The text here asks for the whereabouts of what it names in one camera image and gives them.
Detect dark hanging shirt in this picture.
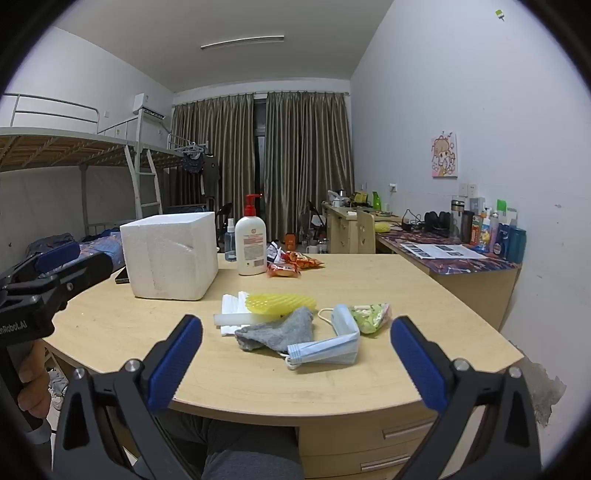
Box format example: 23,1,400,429
203,154,221,197

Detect light wooden desk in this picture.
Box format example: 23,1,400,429
322,202,402,254

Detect orange box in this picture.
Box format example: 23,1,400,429
471,217,490,252

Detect wooden drawer unit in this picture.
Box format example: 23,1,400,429
298,408,485,480

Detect clear spray bottle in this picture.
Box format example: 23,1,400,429
224,219,238,262

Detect grey sock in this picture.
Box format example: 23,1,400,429
235,307,315,354

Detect cartoon wall poster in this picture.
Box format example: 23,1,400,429
431,133,459,178

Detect white printed paper sheets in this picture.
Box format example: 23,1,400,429
401,243,489,260

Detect white air conditioner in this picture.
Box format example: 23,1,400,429
131,93,167,121

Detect blue plaid quilt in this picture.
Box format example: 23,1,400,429
25,231,124,268

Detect wooden chair smiley cutout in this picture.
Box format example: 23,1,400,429
355,210,377,254

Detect blue hanging garment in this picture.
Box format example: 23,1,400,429
182,150,206,175

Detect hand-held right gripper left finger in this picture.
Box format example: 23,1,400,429
53,315,204,480

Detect white tissues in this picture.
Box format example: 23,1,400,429
221,292,252,337

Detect person's grey pants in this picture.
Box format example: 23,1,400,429
157,411,303,480

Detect green snack bag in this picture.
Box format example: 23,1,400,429
348,302,392,335

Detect white foam box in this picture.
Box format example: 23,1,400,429
120,212,219,302

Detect person's left hand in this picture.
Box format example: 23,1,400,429
21,345,51,418

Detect yellow foam net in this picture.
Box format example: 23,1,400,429
245,292,318,318

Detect brown curtain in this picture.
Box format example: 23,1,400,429
172,92,256,232
264,90,355,238

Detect metal bunk bed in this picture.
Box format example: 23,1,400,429
0,92,213,245

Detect black headphones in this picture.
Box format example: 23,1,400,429
424,211,451,237

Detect steel thermos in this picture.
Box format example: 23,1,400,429
450,199,466,241

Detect blue face mask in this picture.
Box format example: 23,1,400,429
279,304,361,371

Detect white lotion bottle red pump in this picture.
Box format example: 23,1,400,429
235,194,269,276

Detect orange snack packet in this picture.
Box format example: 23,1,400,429
286,251,325,270

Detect ceiling tube light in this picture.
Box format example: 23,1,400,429
201,34,286,51

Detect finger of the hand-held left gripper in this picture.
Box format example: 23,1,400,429
0,241,82,285
46,252,114,302

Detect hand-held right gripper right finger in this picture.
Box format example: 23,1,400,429
390,316,543,480

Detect blue bottle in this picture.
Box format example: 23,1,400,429
492,224,511,257

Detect wooden side desk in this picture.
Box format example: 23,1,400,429
376,229,522,330

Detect white sneaker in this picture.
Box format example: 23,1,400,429
46,369,70,409

